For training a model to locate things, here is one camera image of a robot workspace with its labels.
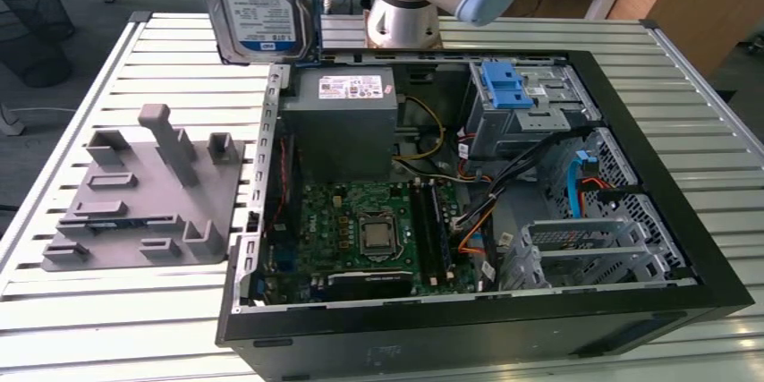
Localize hard disk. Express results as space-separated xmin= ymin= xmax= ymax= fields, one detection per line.
xmin=189 ymin=0 xmax=323 ymax=65

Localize silver disk bay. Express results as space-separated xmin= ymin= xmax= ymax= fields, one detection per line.
xmin=497 ymin=215 xmax=687 ymax=293

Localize green motherboard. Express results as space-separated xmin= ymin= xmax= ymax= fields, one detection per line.
xmin=261 ymin=178 xmax=478 ymax=305

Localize grey power supply unit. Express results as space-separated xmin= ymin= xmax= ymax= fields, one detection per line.
xmin=278 ymin=65 xmax=399 ymax=184

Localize CPU socket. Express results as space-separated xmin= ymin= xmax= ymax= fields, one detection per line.
xmin=353 ymin=208 xmax=405 ymax=266

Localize silver CPU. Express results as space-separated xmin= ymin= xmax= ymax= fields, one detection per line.
xmin=361 ymin=220 xmax=394 ymax=252

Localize black RAM stick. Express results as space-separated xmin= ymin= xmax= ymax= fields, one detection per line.
xmin=427 ymin=178 xmax=458 ymax=278

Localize silver optical drive cage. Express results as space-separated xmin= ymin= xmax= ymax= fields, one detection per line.
xmin=462 ymin=59 xmax=602 ymax=163

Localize black graphics card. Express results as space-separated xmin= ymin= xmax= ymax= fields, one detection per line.
xmin=323 ymin=267 xmax=417 ymax=302

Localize blue drive cage latch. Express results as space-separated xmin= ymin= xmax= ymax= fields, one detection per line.
xmin=479 ymin=61 xmax=539 ymax=111

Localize grey parts rack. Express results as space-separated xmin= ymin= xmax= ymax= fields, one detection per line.
xmin=38 ymin=102 xmax=246 ymax=274

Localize black PC case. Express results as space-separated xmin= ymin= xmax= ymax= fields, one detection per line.
xmin=213 ymin=47 xmax=757 ymax=382

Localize grey stand foot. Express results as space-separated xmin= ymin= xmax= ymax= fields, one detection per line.
xmin=0 ymin=102 xmax=27 ymax=137

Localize wooden cabinet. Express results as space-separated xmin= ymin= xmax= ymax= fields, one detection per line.
xmin=607 ymin=0 xmax=764 ymax=83

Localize black mesh wastebasket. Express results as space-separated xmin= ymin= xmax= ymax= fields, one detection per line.
xmin=0 ymin=0 xmax=77 ymax=89

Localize grey power supply wire bundle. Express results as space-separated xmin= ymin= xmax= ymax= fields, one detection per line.
xmin=391 ymin=156 xmax=499 ymax=185

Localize yellow wire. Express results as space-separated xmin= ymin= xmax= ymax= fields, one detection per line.
xmin=391 ymin=94 xmax=449 ymax=162

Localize red black twisted fan wire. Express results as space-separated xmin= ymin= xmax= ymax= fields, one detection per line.
xmin=265 ymin=134 xmax=298 ymax=231

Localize orange red wires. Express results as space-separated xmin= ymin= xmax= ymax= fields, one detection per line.
xmin=455 ymin=224 xmax=491 ymax=259

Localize black wire bundle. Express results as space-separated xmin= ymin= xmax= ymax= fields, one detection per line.
xmin=450 ymin=124 xmax=595 ymax=242

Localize blue SATA wire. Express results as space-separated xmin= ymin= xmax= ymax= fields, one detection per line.
xmin=569 ymin=150 xmax=599 ymax=222

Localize red wire black connector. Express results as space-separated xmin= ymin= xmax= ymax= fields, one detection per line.
xmin=581 ymin=177 xmax=643 ymax=205

